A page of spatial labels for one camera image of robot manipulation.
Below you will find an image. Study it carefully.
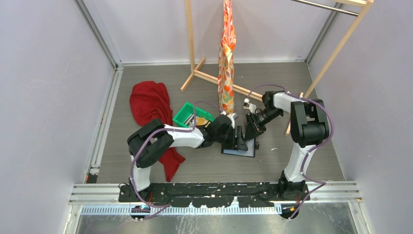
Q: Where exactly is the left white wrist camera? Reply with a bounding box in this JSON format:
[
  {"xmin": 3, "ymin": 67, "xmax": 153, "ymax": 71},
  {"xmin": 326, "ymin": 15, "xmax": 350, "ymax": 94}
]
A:
[{"xmin": 226, "ymin": 113, "xmax": 238, "ymax": 129}]

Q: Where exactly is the wooden clothes rack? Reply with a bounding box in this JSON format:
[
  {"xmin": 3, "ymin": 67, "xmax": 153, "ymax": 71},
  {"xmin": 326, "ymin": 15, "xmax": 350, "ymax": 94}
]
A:
[{"xmin": 180, "ymin": 0, "xmax": 375, "ymax": 136}]

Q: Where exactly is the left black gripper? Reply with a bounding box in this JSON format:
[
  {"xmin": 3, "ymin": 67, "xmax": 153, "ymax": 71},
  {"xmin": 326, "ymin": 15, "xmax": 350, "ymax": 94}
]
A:
[{"xmin": 214, "ymin": 125, "xmax": 247, "ymax": 151}]

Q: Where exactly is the black card holder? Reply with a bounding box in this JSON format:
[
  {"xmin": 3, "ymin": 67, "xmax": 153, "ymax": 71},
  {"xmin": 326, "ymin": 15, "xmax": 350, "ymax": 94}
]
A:
[{"xmin": 221, "ymin": 138, "xmax": 260, "ymax": 158}]

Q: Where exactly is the red cloth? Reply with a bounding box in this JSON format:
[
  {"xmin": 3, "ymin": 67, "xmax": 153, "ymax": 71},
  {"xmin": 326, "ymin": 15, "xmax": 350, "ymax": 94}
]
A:
[{"xmin": 130, "ymin": 81, "xmax": 185, "ymax": 182}]

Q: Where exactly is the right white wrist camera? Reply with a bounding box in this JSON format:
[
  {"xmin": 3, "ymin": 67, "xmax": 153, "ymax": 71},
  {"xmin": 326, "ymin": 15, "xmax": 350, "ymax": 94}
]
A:
[{"xmin": 243, "ymin": 98, "xmax": 257, "ymax": 114}]

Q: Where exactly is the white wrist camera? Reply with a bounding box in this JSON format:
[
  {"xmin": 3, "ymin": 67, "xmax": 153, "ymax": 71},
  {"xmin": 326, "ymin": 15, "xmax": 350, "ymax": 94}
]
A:
[
  {"xmin": 226, "ymin": 113, "xmax": 238, "ymax": 129},
  {"xmin": 243, "ymin": 98, "xmax": 257, "ymax": 114}
]

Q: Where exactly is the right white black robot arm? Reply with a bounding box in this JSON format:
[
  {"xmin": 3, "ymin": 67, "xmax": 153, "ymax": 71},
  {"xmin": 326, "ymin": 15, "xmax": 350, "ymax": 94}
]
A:
[{"xmin": 243, "ymin": 91, "xmax": 331, "ymax": 200}]

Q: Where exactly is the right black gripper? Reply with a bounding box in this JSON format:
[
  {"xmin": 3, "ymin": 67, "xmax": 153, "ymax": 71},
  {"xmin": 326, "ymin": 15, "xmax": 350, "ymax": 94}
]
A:
[{"xmin": 244, "ymin": 108, "xmax": 282, "ymax": 142}]

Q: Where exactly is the orange floral tote bag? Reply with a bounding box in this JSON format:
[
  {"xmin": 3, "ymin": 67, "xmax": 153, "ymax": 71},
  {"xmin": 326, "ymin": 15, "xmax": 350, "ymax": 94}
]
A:
[{"xmin": 218, "ymin": 0, "xmax": 236, "ymax": 114}]

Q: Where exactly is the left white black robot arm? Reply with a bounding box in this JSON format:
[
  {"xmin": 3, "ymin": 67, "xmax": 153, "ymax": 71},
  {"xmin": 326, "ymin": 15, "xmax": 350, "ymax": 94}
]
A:
[{"xmin": 127, "ymin": 111, "xmax": 249, "ymax": 202}]

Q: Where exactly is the green plastic bin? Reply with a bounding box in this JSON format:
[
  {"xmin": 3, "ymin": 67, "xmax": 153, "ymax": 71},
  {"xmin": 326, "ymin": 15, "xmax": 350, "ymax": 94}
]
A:
[{"xmin": 172, "ymin": 102, "xmax": 215, "ymax": 127}]

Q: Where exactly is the perforated metal rail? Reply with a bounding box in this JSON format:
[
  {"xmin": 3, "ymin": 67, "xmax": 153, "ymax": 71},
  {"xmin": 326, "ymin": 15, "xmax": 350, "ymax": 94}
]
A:
[{"xmin": 80, "ymin": 204, "xmax": 282, "ymax": 216}]

